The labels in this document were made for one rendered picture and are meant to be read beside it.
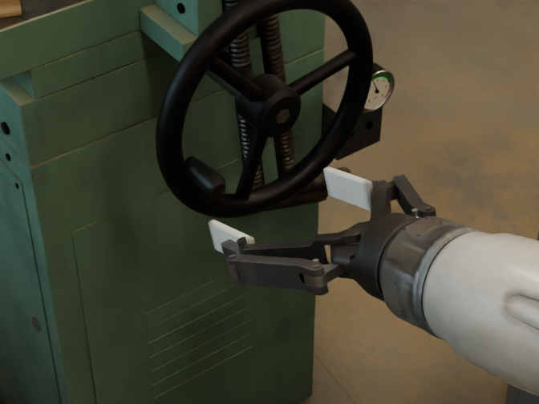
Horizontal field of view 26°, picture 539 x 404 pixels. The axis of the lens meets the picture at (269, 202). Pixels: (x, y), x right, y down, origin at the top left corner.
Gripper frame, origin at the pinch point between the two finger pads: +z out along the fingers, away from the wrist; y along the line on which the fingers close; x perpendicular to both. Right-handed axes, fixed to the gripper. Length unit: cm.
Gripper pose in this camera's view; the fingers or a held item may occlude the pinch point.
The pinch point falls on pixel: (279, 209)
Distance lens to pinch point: 111.9
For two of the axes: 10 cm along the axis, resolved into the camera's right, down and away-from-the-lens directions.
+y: -8.1, 3.8, -4.5
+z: -5.5, -2.3, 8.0
